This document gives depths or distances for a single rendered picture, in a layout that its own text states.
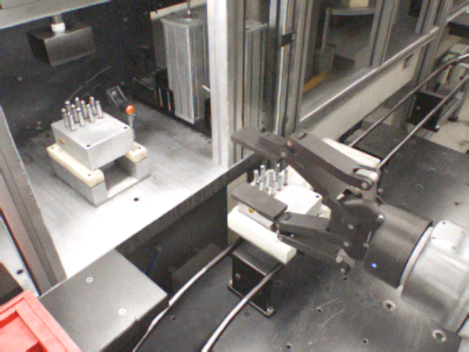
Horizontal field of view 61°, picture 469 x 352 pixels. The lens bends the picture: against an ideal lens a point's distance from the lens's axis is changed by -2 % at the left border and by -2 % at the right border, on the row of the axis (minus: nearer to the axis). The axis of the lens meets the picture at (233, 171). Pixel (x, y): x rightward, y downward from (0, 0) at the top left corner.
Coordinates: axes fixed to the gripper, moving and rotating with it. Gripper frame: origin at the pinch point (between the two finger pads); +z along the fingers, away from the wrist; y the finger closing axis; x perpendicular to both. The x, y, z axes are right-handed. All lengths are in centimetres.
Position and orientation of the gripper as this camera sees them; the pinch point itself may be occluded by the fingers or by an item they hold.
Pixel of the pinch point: (255, 170)
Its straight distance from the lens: 49.5
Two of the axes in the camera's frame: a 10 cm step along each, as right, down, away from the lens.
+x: -6.7, 4.6, -5.9
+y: 0.0, -7.9, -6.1
